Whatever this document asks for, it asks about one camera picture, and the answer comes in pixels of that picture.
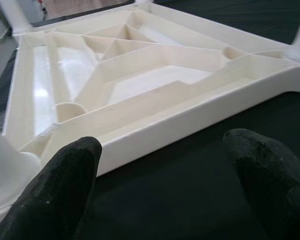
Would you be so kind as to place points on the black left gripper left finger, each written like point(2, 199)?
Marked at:
point(57, 195)

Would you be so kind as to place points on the black tablecloth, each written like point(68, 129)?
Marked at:
point(190, 187)

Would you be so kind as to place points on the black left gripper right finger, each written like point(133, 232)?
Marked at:
point(277, 190)

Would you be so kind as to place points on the white plastic children table top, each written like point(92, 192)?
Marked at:
point(152, 82)

